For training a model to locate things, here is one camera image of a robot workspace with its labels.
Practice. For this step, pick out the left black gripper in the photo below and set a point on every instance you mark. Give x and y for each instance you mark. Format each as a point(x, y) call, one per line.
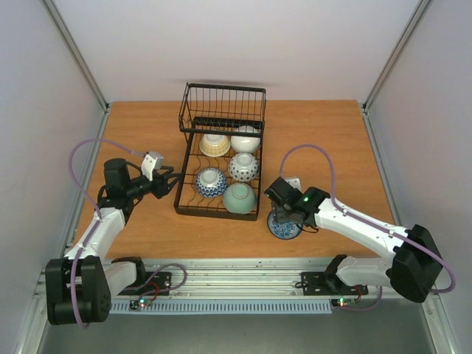
point(161, 186)

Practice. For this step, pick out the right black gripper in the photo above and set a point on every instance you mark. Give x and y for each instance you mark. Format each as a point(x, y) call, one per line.
point(281, 213)

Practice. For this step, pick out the blue floral patterned bowl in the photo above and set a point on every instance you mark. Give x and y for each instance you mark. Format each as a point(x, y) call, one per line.
point(283, 231)

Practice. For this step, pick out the red geometric patterned bowl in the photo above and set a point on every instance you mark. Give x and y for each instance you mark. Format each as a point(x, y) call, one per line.
point(211, 183)

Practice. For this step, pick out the light green celadon bowl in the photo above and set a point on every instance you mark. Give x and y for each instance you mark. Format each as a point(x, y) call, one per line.
point(239, 198)

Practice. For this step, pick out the blue yellow patterned bowl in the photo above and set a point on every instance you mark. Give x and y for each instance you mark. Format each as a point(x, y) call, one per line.
point(214, 145)

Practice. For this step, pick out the white bowl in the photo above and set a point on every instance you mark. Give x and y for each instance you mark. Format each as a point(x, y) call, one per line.
point(245, 144)

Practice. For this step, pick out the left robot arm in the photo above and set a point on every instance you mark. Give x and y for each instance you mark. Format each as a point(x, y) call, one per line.
point(79, 288)

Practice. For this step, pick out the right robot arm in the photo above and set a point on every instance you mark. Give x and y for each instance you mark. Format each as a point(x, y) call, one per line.
point(407, 260)

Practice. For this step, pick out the right small circuit board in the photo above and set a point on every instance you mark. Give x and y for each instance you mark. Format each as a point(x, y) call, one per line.
point(342, 302)

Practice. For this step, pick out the small circuit board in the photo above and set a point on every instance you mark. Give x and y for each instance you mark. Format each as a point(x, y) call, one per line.
point(342, 302)
point(140, 304)

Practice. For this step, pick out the left small circuit board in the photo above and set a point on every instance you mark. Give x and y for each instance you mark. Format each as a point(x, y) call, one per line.
point(140, 304)

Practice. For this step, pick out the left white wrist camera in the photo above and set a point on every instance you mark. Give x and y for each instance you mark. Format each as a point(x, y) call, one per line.
point(152, 161)

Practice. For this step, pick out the black wire dish rack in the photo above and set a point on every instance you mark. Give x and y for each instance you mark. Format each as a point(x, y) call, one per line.
point(223, 126)

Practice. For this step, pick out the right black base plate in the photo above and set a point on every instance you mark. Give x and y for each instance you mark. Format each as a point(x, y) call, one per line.
point(317, 284)

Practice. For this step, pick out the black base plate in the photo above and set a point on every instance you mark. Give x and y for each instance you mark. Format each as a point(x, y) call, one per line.
point(161, 281)
point(317, 284)

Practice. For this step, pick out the aluminium frame rail base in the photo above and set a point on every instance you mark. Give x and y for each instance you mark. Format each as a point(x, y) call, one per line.
point(214, 279)

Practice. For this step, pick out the light blue slotted cable duct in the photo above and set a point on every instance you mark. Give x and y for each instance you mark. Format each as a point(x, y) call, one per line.
point(174, 307)

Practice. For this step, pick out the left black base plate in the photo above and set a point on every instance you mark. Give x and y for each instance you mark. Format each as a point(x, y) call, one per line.
point(161, 281)

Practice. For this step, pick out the left aluminium corner post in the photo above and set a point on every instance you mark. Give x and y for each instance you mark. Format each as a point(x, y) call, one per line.
point(67, 37)

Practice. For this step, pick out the aluminium corner post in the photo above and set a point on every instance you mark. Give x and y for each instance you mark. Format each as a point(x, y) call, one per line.
point(402, 42)
point(67, 37)

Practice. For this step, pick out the right aluminium corner post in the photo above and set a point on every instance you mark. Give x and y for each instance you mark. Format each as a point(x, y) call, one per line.
point(402, 42)

